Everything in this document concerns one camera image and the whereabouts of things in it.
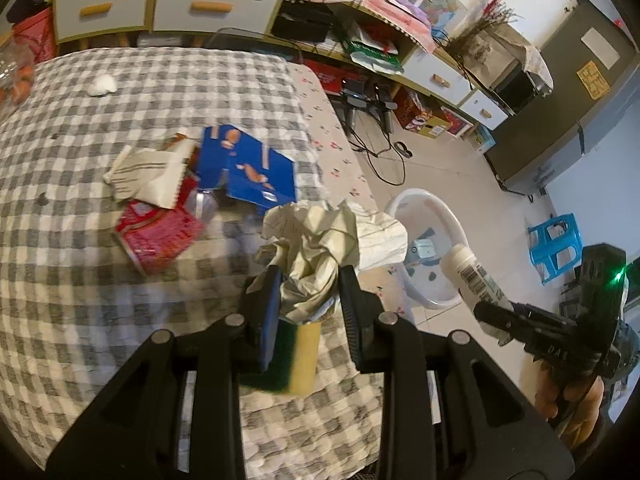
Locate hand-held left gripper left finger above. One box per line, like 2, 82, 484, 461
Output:
45, 265, 284, 480

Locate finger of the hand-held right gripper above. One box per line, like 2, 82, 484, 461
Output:
472, 300, 570, 335

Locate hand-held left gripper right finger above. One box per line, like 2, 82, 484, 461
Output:
337, 265, 574, 480

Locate yellow sponge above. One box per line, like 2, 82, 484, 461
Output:
239, 317, 324, 394

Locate white green-label bottle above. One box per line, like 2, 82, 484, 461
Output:
442, 243, 514, 347

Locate lined paper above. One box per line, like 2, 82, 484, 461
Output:
254, 199, 409, 324

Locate white plastic basin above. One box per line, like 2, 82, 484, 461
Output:
384, 187, 469, 309

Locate red crushed can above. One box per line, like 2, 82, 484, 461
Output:
115, 175, 218, 275

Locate white tissue ball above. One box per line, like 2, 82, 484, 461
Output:
88, 73, 117, 97

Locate person's right hand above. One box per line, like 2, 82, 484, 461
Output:
534, 360, 609, 442

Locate blue plastic stool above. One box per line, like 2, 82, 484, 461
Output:
527, 213, 584, 287

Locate blue snack packet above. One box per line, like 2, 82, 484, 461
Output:
194, 124, 299, 212

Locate white floral tablecloth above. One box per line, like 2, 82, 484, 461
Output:
290, 62, 432, 342

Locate white striped wrapper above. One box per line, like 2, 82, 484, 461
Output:
102, 132, 197, 209

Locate dark grey fridge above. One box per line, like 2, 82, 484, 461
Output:
484, 0, 640, 197

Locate colourful cardboard box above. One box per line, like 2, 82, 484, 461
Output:
394, 87, 452, 139

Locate low wooden cabinet with drawers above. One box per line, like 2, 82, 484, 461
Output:
269, 0, 512, 132

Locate yellow note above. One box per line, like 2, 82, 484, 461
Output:
575, 59, 612, 101

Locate cloth-covered microwave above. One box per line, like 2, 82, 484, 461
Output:
492, 24, 554, 112

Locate green packet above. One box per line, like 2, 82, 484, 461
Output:
349, 39, 405, 74

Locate white paper sheet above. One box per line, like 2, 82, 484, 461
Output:
579, 27, 621, 69

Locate black box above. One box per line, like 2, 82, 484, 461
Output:
272, 0, 336, 44

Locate dried branches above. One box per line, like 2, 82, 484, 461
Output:
444, 2, 527, 69

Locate wooden shelf cabinet with drawers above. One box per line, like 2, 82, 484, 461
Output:
52, 0, 287, 49

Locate glass jar with oranges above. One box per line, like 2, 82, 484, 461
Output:
0, 35, 37, 106

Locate red bag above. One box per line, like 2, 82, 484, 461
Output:
12, 9, 57, 64

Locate black cables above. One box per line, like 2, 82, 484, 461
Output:
329, 79, 417, 187

